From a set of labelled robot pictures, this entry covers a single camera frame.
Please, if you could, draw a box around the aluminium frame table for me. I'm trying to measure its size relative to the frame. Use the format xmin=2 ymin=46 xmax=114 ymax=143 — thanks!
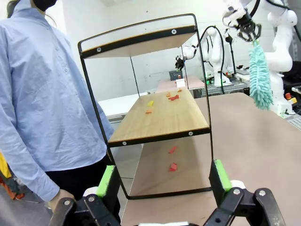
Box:
xmin=206 ymin=70 xmax=250 ymax=95

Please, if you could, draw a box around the white table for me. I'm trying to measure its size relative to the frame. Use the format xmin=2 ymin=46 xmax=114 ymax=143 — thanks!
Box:
xmin=97 ymin=93 xmax=151 ymax=118

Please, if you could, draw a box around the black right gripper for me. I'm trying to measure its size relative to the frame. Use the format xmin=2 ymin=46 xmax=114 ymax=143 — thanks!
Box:
xmin=236 ymin=13 xmax=262 ymax=43

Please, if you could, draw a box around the person's right forearm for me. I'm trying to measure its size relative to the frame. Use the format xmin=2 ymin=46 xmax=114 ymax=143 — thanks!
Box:
xmin=9 ymin=131 xmax=61 ymax=202

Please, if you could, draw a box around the orange fabric item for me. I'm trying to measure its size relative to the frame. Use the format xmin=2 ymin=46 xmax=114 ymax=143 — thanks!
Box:
xmin=0 ymin=153 xmax=25 ymax=201

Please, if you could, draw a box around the black background robot cable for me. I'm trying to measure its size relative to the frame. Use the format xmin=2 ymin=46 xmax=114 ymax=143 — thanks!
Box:
xmin=199 ymin=25 xmax=227 ymax=95

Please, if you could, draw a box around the black tripod stand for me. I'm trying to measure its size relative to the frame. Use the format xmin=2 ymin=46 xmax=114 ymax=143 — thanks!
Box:
xmin=224 ymin=34 xmax=236 ymax=76

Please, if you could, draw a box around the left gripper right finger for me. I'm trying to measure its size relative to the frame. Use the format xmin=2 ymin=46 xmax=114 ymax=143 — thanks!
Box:
xmin=204 ymin=159 xmax=287 ymax=226

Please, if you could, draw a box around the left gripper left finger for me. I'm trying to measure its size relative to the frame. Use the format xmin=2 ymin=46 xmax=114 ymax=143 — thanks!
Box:
xmin=48 ymin=164 xmax=122 ymax=226

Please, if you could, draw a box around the person in blue shirt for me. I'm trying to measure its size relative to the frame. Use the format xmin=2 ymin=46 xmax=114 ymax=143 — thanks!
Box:
xmin=0 ymin=0 xmax=121 ymax=212

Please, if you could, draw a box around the table with pink mat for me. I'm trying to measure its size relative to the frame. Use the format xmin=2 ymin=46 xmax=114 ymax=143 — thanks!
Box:
xmin=156 ymin=75 xmax=206 ymax=94

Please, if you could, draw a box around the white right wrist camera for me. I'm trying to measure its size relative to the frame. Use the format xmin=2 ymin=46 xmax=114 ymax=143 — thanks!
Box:
xmin=222 ymin=6 xmax=238 ymax=25

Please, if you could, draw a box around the yellow emergency stop box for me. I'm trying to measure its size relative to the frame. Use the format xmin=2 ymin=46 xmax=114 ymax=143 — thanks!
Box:
xmin=284 ymin=92 xmax=297 ymax=104

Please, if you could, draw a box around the black background robot gripper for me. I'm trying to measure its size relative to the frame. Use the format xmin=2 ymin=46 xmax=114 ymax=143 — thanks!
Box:
xmin=175 ymin=56 xmax=187 ymax=71

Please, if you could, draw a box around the small black sign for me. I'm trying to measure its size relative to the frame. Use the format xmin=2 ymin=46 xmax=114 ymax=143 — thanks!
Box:
xmin=169 ymin=70 xmax=184 ymax=81

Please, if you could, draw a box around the black face mask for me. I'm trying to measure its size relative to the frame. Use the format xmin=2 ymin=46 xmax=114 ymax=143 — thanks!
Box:
xmin=32 ymin=0 xmax=58 ymax=11

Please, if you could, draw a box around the person's right hand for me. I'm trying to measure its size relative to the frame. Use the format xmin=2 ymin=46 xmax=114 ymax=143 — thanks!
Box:
xmin=48 ymin=189 xmax=76 ymax=212

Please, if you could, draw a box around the black frame wooden shelf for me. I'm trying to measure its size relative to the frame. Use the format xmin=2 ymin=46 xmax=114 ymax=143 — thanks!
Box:
xmin=77 ymin=13 xmax=221 ymax=200

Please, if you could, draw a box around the teal chenille duster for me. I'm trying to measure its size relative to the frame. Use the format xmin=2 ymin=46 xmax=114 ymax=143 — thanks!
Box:
xmin=248 ymin=40 xmax=275 ymax=111

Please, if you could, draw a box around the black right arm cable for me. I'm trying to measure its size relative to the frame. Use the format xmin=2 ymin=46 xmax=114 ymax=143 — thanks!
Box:
xmin=249 ymin=0 xmax=292 ymax=18

